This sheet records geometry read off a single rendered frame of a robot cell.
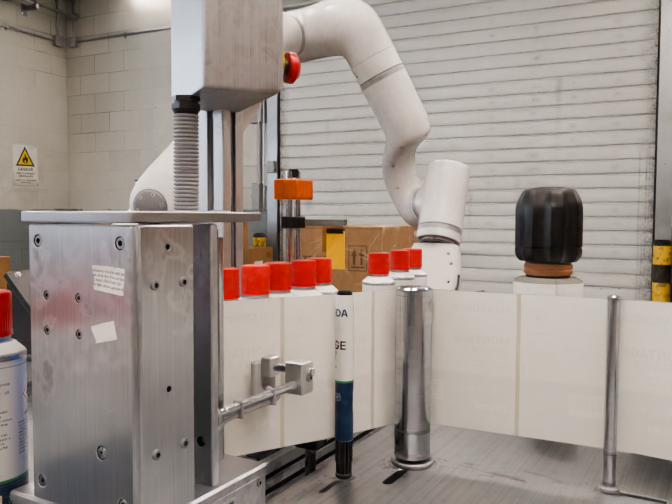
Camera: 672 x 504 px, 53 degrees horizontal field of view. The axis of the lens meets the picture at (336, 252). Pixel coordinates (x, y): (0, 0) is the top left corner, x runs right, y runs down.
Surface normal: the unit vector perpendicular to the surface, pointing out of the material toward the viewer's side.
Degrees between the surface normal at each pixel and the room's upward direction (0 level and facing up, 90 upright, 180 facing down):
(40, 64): 90
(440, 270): 70
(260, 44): 90
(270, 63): 90
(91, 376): 90
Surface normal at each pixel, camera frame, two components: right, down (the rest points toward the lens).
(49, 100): 0.90, 0.03
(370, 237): -0.37, 0.04
